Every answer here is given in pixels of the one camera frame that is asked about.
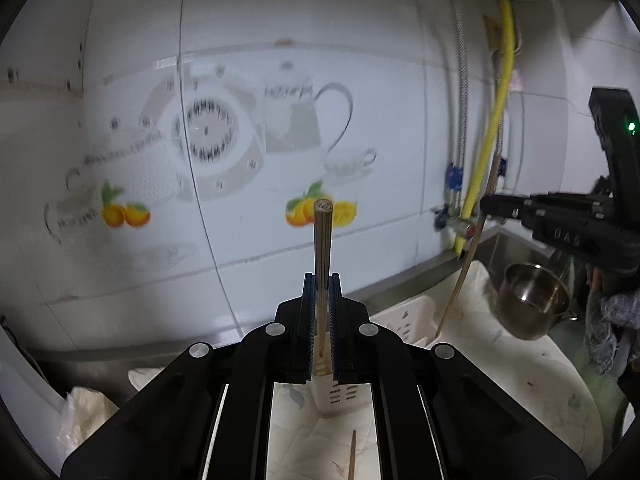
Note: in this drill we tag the bagged stack of napkins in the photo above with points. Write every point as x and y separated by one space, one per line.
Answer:
85 410

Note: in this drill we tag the red handled water valve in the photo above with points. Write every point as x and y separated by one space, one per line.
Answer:
448 217

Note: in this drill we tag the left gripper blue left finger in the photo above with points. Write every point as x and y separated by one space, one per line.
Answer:
207 414

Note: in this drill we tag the wooden chopstick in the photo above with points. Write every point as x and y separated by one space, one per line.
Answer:
352 456
323 219
470 253

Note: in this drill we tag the grey knitted glove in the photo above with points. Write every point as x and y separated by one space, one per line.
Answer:
612 332

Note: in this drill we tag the white quilted patterned mat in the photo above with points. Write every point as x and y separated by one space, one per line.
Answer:
536 374

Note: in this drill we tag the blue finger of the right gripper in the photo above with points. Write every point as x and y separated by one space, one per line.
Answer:
501 206

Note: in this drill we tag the cream plastic utensil holder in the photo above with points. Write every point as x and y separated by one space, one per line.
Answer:
413 320

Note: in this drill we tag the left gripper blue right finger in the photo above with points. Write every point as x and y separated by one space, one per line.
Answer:
436 414

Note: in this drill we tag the steel saucepan with black handle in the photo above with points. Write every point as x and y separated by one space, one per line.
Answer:
531 301

